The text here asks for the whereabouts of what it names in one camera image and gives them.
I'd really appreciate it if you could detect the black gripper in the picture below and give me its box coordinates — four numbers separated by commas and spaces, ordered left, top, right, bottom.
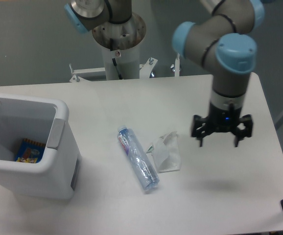
190, 101, 253, 147

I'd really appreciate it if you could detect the white plastic trash can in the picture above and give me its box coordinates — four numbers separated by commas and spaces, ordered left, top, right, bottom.
0, 93, 81, 199

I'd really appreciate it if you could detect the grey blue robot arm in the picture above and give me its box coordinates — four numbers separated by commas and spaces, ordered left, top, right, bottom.
64, 0, 265, 144

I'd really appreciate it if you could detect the crumpled clear plastic bag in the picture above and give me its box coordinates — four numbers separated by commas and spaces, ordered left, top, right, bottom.
146, 131, 182, 173

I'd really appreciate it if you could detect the clear plastic water bottle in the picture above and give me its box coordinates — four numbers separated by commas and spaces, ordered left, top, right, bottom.
117, 125, 160, 191

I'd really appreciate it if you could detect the colourful snack wrapper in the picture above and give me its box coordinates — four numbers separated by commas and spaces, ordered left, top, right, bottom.
14, 138, 46, 164

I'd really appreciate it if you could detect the white bracket post with bolt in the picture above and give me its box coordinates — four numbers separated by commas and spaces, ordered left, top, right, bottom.
170, 53, 181, 77

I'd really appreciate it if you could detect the white metal mounting bracket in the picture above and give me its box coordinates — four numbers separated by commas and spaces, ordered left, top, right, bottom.
69, 57, 158, 83

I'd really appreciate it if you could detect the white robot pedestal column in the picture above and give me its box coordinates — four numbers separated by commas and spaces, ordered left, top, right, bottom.
92, 13, 146, 79

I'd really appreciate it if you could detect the black cable on pedestal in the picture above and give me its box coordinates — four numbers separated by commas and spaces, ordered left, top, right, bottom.
109, 37, 123, 80

